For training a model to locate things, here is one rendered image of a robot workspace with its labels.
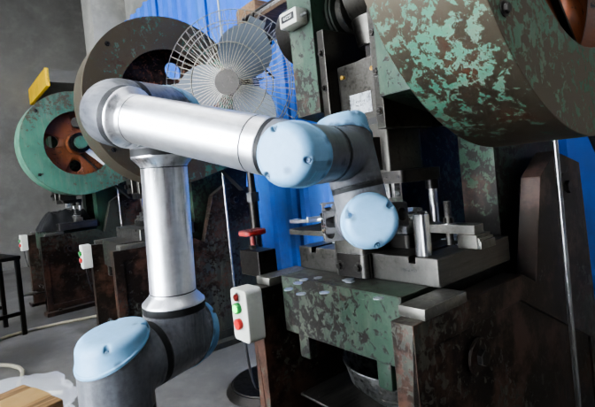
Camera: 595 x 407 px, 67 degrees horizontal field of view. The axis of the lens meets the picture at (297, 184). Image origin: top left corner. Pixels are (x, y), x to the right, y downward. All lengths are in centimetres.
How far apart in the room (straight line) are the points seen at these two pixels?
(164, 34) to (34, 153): 180
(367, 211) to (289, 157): 16
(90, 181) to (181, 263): 311
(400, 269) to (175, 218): 49
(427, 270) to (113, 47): 176
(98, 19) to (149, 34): 400
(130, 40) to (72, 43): 563
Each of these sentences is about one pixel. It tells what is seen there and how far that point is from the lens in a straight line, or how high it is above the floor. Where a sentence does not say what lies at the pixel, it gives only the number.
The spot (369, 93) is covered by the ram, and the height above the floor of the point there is 108.
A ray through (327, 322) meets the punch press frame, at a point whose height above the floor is 55.
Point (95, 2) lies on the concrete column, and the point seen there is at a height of 327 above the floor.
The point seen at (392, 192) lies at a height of 83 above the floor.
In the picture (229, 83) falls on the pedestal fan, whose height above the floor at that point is 128.
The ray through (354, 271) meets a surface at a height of 67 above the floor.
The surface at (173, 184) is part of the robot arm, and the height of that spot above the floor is 91.
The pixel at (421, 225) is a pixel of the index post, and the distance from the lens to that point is 98.
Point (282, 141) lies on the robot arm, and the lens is 49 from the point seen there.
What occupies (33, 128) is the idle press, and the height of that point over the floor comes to 144.
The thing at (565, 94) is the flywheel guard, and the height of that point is 99.
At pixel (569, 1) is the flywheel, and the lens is 120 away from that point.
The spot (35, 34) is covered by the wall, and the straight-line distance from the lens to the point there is 786.
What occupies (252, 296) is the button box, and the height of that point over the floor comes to 61.
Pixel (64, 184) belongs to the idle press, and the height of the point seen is 101.
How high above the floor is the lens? 90
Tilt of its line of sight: 1 degrees down
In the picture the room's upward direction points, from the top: 6 degrees counter-clockwise
